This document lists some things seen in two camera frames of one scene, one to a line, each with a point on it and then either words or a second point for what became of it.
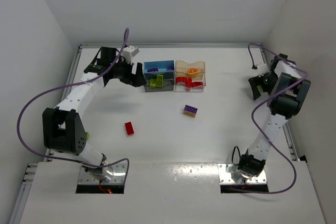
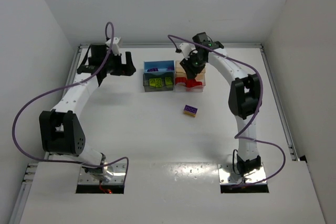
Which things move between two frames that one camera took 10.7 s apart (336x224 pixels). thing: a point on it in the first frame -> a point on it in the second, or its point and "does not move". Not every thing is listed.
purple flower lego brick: [153, 70] does not move
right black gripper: [258, 85] -> [188, 67]
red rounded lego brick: [181, 79] does not move
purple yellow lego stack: [190, 110] does not move
